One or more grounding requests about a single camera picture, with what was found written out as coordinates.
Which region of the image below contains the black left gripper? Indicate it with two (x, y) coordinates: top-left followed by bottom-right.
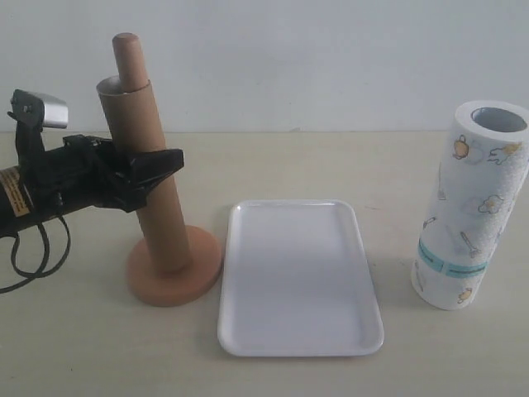
(24, 134), (184, 213)

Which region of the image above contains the brown cardboard tube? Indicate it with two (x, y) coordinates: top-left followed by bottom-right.
(96, 76), (191, 272)

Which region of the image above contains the printed white paper towel roll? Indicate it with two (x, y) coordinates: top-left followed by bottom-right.
(411, 100), (528, 310)

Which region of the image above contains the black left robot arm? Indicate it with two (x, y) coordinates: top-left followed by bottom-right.
(1, 135), (184, 237)

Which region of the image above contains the wooden paper towel holder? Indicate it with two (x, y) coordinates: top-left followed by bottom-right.
(112, 32), (222, 306)

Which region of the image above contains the white rectangular tray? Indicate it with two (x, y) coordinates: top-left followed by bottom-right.
(217, 199), (384, 357)

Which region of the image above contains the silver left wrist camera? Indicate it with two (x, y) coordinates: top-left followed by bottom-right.
(10, 89), (69, 131)

